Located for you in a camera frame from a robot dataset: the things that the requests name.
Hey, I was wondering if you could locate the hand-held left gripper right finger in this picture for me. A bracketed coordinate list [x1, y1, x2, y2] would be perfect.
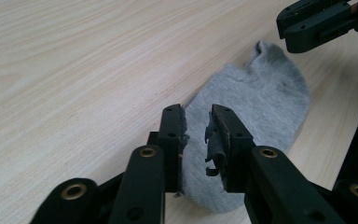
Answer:
[204, 104, 257, 194]

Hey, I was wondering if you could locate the grey ankle sock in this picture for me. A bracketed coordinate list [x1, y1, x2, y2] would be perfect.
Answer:
[180, 40, 311, 215]

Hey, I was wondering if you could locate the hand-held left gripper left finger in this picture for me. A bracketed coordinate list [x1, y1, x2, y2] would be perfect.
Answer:
[148, 103, 190, 199]

